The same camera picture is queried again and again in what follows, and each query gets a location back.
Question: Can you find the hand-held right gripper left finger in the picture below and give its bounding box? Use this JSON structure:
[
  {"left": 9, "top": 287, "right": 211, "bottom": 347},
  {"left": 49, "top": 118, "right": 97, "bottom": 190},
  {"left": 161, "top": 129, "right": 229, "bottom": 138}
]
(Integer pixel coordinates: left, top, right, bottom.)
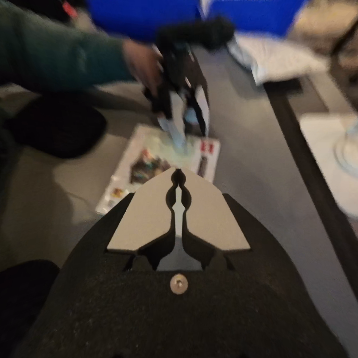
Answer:
[{"left": 106, "top": 168, "right": 179, "bottom": 253}]

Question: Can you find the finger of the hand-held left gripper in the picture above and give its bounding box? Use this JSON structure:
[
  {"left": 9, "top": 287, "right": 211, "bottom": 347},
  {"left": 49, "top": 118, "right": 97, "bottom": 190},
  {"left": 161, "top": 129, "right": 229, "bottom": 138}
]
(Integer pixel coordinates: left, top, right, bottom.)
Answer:
[
  {"left": 188, "top": 87, "right": 211, "bottom": 137},
  {"left": 158, "top": 90, "right": 188, "bottom": 149}
]

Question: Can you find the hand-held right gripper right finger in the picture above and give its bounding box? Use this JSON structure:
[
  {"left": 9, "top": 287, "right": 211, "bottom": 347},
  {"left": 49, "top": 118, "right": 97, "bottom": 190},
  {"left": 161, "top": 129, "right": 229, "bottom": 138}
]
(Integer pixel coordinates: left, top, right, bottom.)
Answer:
[{"left": 179, "top": 168, "right": 251, "bottom": 253}]

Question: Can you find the white instruction booklet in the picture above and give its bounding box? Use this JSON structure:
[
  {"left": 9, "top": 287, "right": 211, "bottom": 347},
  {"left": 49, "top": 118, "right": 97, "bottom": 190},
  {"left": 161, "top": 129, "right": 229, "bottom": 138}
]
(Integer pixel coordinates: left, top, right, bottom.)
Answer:
[{"left": 95, "top": 123, "right": 221, "bottom": 216}]

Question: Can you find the person's left forearm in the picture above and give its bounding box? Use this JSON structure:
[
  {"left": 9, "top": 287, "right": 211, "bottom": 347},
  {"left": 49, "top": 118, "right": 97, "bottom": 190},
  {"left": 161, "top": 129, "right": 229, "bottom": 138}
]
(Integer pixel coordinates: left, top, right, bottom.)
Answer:
[{"left": 0, "top": 0, "right": 135, "bottom": 94}]

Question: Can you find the person's left hand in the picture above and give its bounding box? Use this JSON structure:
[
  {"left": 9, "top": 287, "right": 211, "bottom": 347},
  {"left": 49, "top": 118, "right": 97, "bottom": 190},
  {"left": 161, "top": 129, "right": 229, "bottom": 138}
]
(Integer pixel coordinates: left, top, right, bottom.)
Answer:
[{"left": 123, "top": 39, "right": 164, "bottom": 97}]

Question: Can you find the white paper bag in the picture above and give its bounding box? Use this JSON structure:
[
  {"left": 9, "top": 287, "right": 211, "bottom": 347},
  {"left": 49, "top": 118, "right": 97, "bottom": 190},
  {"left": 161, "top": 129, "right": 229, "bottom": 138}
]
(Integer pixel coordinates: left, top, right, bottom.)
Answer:
[{"left": 228, "top": 33, "right": 330, "bottom": 85}]

